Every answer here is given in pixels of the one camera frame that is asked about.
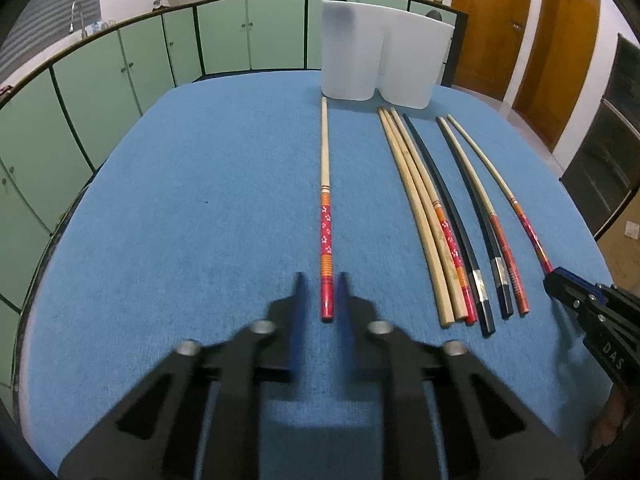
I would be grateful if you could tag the green base cabinet row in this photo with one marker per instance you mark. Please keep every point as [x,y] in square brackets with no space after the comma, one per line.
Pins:
[100,85]

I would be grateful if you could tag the drinking glasses by sink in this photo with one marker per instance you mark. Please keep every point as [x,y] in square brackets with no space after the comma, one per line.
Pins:
[100,27]

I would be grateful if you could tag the grey corrugated shutter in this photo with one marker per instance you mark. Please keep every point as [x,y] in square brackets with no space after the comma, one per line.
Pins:
[45,15]

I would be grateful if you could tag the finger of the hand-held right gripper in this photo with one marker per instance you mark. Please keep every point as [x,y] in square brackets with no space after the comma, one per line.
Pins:
[567,297]
[580,282]

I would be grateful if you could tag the silver kettle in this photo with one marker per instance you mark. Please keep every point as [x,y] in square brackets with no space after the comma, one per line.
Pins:
[159,1]

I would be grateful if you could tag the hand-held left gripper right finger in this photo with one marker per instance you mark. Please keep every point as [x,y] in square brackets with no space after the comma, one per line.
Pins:
[344,305]

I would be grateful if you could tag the dark red striped chopstick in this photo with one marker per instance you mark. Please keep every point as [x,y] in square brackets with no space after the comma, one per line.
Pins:
[510,265]

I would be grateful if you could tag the person's right hand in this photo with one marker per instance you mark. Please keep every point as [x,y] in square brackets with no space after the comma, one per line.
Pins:
[607,422]

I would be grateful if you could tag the blue table mat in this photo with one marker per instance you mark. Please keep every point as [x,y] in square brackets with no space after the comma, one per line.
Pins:
[200,210]

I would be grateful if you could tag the black glass-front cabinet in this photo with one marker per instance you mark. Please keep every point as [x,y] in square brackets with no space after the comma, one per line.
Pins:
[605,160]

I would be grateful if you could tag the wooden door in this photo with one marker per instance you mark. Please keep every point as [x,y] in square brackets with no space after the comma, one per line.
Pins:
[490,35]
[555,60]

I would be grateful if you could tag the red floral bamboo chopstick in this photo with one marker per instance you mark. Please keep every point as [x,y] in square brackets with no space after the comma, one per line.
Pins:
[452,245]
[326,160]
[525,222]

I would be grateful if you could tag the plain wooden chopstick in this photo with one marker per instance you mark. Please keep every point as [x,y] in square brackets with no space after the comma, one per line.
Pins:
[452,285]
[436,270]

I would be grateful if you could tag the black chopstick with silver band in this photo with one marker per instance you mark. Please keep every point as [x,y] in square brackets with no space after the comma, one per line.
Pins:
[477,197]
[470,257]

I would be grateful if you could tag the white two-compartment utensil holder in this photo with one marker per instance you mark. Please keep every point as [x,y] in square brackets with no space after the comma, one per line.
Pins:
[350,60]

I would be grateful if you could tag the chrome sink faucet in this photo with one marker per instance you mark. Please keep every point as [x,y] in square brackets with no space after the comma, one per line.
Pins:
[77,15]

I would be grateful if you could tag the cardboard box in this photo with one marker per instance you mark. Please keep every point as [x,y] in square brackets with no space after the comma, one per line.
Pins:
[625,245]

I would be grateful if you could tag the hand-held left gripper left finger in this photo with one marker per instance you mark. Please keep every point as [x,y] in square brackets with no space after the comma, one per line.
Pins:
[300,310]

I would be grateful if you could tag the grey round object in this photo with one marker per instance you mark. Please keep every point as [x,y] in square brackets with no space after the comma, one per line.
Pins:
[433,14]

